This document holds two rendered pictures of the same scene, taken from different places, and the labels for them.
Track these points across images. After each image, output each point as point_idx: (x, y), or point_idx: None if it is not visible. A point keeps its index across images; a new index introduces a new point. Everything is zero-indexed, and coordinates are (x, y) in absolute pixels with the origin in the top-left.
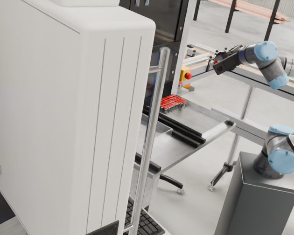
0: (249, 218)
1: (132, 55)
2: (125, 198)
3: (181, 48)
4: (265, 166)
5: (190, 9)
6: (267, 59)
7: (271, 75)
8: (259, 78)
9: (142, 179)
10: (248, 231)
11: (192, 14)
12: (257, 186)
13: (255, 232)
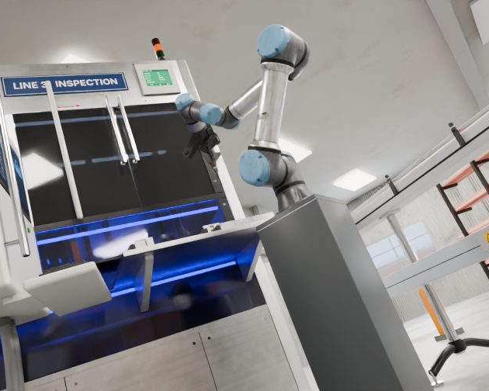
0: (296, 274)
1: None
2: None
3: (230, 198)
4: (279, 204)
5: (220, 164)
6: (182, 103)
7: (196, 112)
8: (380, 199)
9: (9, 187)
10: (310, 296)
11: (225, 167)
12: (271, 224)
13: (318, 292)
